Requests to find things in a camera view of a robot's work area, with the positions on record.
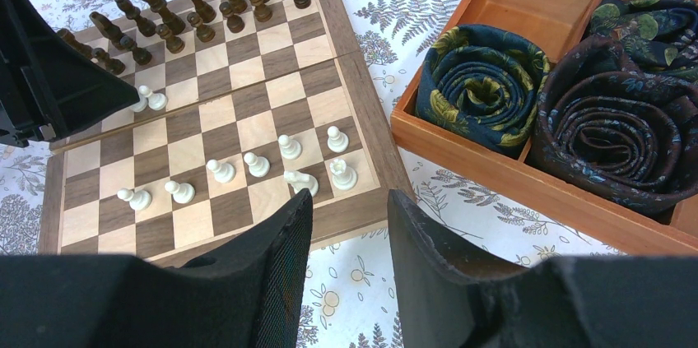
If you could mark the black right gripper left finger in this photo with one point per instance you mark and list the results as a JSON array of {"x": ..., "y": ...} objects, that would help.
[{"x": 244, "y": 293}]

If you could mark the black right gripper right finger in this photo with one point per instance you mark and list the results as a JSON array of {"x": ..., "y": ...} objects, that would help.
[{"x": 451, "y": 293}]

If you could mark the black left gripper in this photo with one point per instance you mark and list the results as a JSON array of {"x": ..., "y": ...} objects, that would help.
[{"x": 50, "y": 91}]

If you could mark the white chess knight piece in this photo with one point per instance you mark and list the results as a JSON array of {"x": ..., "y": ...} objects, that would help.
[{"x": 299, "y": 180}]

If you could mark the wooden chess board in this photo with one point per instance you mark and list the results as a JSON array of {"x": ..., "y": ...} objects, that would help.
[{"x": 297, "y": 74}]

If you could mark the white pawn cluster piece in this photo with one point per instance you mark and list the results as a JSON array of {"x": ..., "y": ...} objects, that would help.
[
  {"x": 258, "y": 166},
  {"x": 181, "y": 193},
  {"x": 338, "y": 141},
  {"x": 290, "y": 148},
  {"x": 223, "y": 172},
  {"x": 138, "y": 200},
  {"x": 155, "y": 101}
]

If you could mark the orange compartment tray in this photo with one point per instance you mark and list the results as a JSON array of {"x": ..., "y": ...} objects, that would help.
[{"x": 583, "y": 110}]

